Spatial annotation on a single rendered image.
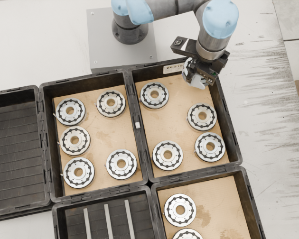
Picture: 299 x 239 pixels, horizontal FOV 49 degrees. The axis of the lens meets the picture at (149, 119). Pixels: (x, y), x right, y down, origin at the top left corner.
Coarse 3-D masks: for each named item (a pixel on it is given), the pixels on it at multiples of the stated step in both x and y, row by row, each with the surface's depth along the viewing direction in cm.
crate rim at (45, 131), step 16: (64, 80) 110; (80, 80) 111; (128, 80) 110; (128, 96) 109; (48, 144) 104; (48, 160) 102; (144, 160) 102; (48, 176) 101; (144, 176) 100; (96, 192) 99
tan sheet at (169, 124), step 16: (160, 80) 121; (176, 80) 121; (176, 96) 119; (192, 96) 119; (208, 96) 119; (144, 112) 117; (160, 112) 117; (176, 112) 117; (144, 128) 116; (160, 128) 116; (176, 128) 116; (192, 144) 114; (192, 160) 112; (224, 160) 112; (160, 176) 110
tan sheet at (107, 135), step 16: (64, 96) 119; (80, 96) 119; (96, 96) 119; (96, 112) 117; (128, 112) 117; (64, 128) 116; (96, 128) 116; (112, 128) 116; (128, 128) 116; (96, 144) 114; (112, 144) 114; (128, 144) 114; (64, 160) 112; (96, 160) 112; (96, 176) 110; (80, 192) 109
